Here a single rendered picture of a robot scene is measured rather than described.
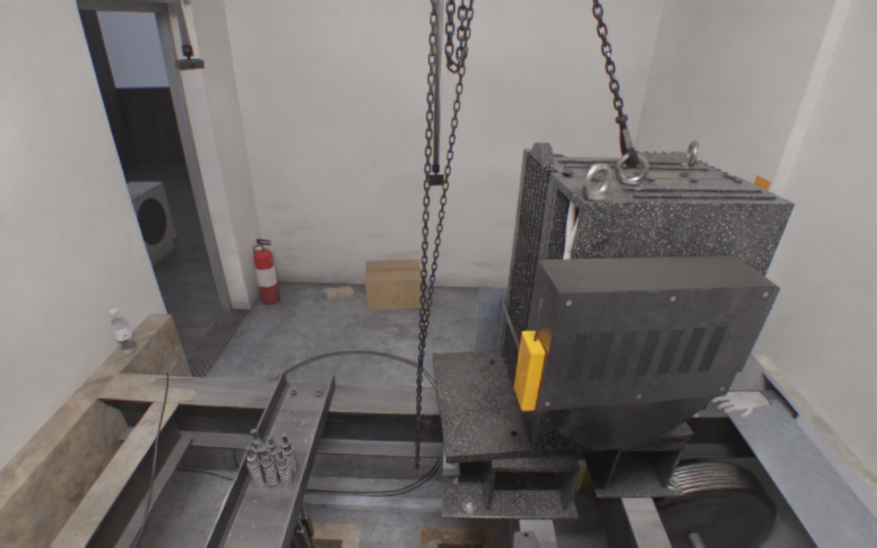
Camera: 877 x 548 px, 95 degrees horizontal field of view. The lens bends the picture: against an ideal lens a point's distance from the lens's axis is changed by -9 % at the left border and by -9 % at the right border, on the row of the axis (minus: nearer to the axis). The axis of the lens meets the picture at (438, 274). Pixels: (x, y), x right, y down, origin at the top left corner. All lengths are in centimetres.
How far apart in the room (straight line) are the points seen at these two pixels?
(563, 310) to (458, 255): 276
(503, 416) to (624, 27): 267
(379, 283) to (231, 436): 165
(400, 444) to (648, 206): 136
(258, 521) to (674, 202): 135
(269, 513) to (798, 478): 170
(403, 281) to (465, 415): 203
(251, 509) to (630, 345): 115
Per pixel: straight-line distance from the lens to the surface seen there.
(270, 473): 150
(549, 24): 324
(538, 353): 89
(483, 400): 141
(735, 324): 106
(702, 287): 95
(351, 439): 193
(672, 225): 101
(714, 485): 180
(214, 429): 210
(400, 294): 332
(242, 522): 151
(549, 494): 151
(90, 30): 808
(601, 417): 108
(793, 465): 197
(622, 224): 95
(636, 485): 162
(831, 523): 187
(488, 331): 174
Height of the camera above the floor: 189
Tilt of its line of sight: 29 degrees down
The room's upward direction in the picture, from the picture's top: 2 degrees clockwise
